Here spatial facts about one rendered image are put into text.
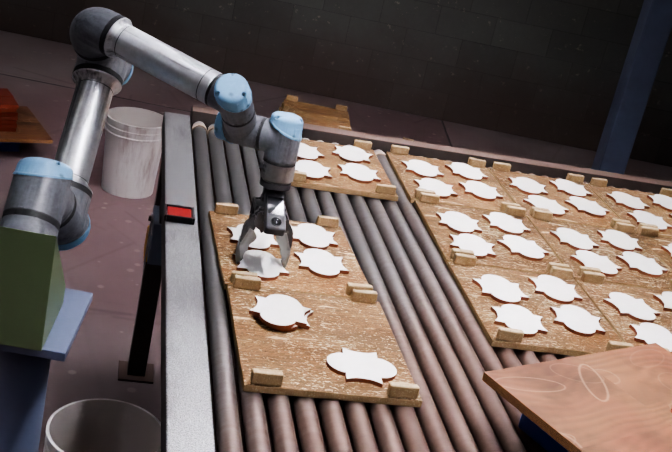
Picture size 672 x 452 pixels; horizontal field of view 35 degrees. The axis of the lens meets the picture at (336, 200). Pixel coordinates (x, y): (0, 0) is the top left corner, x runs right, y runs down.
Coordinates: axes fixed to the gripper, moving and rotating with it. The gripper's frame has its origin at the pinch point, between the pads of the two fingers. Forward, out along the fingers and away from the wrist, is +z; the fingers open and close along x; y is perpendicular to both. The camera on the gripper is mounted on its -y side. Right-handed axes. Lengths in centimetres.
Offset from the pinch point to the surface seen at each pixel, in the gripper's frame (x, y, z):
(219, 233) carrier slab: 8.1, 16.6, 0.0
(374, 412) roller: -16, -54, 5
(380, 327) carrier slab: -23.4, -23.9, 1.7
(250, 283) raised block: 4.2, -12.6, -0.5
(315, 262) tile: -13.6, 3.8, -0.4
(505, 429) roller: -41, -57, 5
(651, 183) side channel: -154, 102, -5
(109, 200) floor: 22, 259, 84
